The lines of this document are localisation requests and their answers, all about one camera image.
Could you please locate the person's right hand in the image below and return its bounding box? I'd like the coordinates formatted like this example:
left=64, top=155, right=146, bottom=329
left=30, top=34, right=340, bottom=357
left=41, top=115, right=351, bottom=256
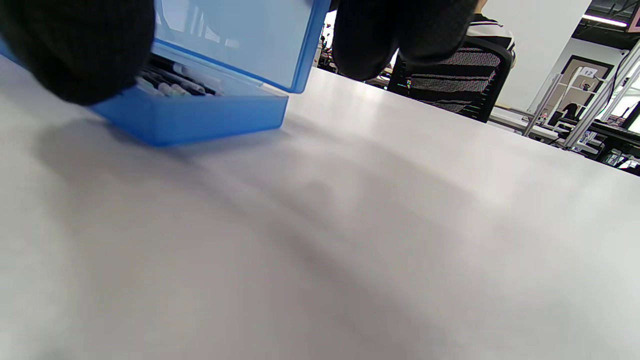
left=0, top=0, right=478, bottom=107

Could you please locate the bundle of black pen refills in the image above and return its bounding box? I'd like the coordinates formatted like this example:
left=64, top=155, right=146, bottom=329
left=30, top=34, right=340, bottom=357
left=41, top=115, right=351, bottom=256
left=135, top=55, right=226, bottom=98

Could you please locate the blue translucent stationery box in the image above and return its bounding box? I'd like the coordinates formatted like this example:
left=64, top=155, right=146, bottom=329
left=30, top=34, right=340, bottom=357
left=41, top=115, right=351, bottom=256
left=0, top=0, right=332, bottom=147

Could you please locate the black mesh office chair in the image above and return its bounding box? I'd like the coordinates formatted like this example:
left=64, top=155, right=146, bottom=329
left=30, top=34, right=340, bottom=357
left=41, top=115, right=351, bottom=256
left=387, top=37, right=514, bottom=124

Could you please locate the white office desk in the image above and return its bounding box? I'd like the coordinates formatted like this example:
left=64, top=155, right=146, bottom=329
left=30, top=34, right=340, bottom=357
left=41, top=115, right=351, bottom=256
left=487, top=45, right=640, bottom=171

